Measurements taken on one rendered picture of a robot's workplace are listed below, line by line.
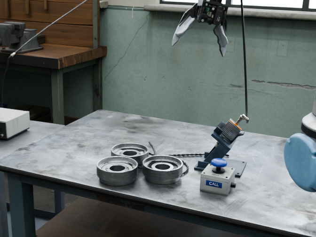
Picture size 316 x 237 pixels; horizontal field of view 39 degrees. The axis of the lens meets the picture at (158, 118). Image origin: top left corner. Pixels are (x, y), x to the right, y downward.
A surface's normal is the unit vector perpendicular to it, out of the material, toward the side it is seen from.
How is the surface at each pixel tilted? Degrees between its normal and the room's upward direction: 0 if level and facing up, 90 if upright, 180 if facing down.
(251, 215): 0
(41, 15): 90
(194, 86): 90
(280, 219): 0
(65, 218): 0
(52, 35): 90
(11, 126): 90
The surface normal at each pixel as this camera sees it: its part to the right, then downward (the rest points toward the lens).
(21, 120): 0.95, 0.12
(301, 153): -0.93, 0.21
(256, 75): -0.39, 0.26
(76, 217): 0.03, -0.95
